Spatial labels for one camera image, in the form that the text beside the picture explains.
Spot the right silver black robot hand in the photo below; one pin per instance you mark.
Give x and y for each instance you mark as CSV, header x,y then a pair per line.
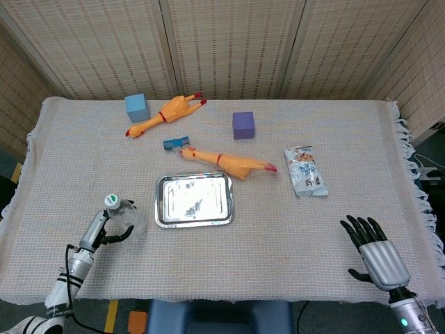
x,y
384,261

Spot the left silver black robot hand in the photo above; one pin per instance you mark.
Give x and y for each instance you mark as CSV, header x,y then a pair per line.
x,y
92,231

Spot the clear plastic water bottle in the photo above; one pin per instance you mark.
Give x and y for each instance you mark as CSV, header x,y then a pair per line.
x,y
129,218

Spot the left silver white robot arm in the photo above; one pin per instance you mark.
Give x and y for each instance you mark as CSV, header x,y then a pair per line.
x,y
66,278

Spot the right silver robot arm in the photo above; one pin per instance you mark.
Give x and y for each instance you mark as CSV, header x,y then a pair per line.
x,y
412,313

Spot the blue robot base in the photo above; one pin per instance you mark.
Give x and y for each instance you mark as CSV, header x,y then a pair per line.
x,y
219,318

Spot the stainless steel rectangular tray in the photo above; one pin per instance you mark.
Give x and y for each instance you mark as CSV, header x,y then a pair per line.
x,y
194,202

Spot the orange floor block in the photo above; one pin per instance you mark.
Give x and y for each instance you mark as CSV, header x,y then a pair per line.
x,y
137,323

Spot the white blue snack packet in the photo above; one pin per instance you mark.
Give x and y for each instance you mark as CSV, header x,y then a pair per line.
x,y
306,172

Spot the light blue foam cube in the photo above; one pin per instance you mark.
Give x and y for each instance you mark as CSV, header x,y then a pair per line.
x,y
137,108

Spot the beige woven tablecloth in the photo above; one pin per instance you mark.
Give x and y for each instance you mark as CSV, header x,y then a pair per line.
x,y
243,257

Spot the bare yellow rubber chicken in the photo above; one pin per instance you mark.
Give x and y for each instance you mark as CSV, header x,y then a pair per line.
x,y
170,113

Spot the yellow rubber chicken in bag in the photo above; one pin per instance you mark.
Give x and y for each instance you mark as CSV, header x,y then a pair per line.
x,y
233,163

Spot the purple foam cube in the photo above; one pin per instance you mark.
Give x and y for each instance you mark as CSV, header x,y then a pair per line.
x,y
243,126

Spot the woven bamboo folding screen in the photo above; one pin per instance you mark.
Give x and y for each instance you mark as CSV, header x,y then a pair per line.
x,y
226,45

